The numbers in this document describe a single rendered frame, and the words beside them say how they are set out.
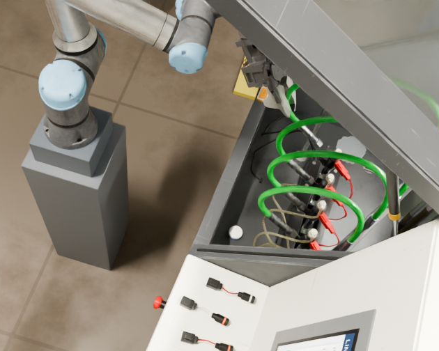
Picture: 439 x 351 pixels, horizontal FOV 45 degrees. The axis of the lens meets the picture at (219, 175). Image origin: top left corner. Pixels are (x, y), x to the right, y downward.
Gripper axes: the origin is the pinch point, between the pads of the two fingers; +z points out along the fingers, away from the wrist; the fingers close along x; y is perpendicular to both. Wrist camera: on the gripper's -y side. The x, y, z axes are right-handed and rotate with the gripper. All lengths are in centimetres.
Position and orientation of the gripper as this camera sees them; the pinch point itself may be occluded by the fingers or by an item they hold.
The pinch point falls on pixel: (292, 108)
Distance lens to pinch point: 129.0
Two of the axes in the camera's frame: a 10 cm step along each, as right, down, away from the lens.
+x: -5.1, 5.8, -6.4
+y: -7.7, 0.2, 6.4
